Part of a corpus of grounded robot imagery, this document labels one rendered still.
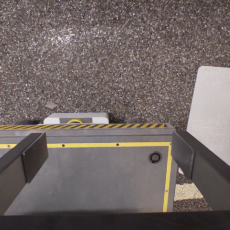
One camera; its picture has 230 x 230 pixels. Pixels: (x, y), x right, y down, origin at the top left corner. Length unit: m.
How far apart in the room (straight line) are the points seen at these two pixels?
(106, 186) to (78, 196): 0.10
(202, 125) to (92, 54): 0.63
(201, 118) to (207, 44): 0.34
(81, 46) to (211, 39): 0.57
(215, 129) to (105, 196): 0.64
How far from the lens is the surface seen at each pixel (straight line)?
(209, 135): 0.97
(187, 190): 1.09
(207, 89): 0.90
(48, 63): 0.82
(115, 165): 0.53
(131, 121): 0.69
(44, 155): 0.17
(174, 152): 0.17
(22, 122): 0.78
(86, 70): 0.78
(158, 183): 0.59
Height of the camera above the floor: 0.77
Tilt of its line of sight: 75 degrees down
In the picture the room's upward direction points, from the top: 175 degrees clockwise
